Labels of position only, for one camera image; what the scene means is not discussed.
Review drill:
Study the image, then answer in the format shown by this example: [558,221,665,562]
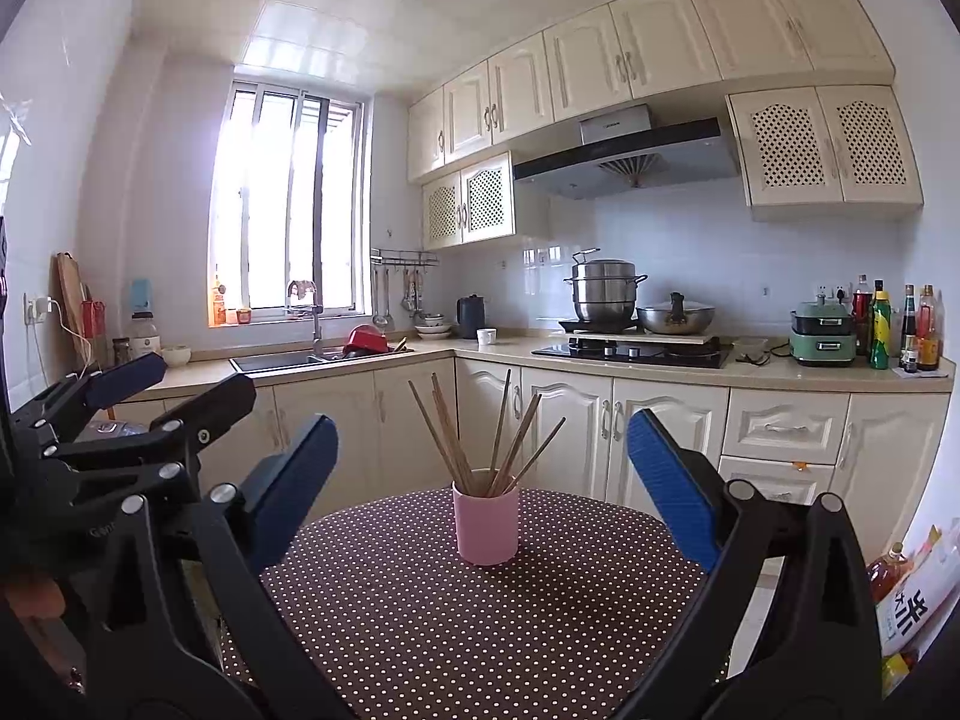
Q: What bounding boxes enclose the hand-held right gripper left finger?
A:
[105,412,353,720]

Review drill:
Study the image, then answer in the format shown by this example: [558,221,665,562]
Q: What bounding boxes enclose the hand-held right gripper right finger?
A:
[626,406,882,720]

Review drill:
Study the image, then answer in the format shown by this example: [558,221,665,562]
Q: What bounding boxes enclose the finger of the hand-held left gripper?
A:
[41,373,258,472]
[11,351,170,432]

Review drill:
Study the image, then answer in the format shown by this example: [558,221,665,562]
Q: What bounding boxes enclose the bunch of wooden chopsticks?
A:
[407,369,567,497]

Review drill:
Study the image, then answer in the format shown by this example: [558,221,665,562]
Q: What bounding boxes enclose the pink cup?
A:
[451,469,521,567]

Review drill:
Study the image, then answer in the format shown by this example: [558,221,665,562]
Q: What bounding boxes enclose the person's left hand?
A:
[4,568,67,620]

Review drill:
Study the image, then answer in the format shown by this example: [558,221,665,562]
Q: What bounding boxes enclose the large cream-filled jar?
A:
[130,313,162,361]

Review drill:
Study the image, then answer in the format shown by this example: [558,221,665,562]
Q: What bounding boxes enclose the red utensil holder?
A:
[81,300,106,361]

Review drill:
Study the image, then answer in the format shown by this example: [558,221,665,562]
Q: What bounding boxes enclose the steel kitchen sink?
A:
[229,349,413,374]

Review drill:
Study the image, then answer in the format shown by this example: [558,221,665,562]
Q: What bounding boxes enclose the wooden cutting board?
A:
[56,251,89,361]

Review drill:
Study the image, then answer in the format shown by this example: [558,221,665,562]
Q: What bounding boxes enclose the steel faucet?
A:
[286,280,325,357]

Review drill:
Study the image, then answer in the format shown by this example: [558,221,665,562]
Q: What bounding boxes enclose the black glass cooktop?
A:
[531,337,734,370]

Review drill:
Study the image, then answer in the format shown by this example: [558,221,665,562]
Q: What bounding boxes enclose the wooden stove board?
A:
[570,328,725,346]

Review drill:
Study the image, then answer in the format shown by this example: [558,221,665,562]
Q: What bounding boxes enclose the red pot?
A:
[343,325,391,359]

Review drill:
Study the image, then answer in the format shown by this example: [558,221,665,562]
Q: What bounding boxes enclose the steel wok with lid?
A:
[636,292,717,336]

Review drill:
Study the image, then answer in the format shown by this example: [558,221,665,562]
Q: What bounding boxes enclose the steel steamer pot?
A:
[564,248,648,327]

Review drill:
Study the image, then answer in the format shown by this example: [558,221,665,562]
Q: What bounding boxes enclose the kitchen window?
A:
[208,79,372,327]

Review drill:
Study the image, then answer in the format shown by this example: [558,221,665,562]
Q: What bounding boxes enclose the green electric cooker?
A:
[789,302,857,367]

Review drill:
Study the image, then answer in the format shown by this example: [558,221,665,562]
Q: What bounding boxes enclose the brown polka-dot tablecloth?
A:
[221,487,732,720]

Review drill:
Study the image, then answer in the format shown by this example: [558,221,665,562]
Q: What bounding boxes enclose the amber cooking oil bottle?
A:
[866,542,916,605]

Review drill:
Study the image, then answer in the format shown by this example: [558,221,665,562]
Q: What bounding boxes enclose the red-label cola bottle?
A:
[853,275,875,357]

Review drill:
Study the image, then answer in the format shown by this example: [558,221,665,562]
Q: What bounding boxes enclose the green oil bottle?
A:
[870,290,892,371]

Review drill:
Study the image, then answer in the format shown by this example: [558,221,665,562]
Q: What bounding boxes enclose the white rice bag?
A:
[874,525,955,657]

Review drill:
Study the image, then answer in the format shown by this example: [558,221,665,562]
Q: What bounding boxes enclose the dark soy sauce bottle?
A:
[900,285,920,374]

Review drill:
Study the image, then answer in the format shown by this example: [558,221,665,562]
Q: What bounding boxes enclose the red sauce bottle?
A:
[916,285,941,372]

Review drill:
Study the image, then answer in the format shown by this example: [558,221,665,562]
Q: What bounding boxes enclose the black range hood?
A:
[514,105,743,201]

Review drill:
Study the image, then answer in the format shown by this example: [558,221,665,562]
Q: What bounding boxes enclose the cream lattice door cabinet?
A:
[421,151,552,250]
[726,85,925,222]

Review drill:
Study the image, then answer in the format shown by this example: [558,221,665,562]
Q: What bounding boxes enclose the white charger cable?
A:
[45,306,97,377]

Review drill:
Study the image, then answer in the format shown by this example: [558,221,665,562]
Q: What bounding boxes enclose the wall utensil rail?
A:
[370,247,440,271]

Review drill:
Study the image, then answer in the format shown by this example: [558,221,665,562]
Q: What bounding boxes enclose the cream upper wall cabinets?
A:
[407,0,897,182]

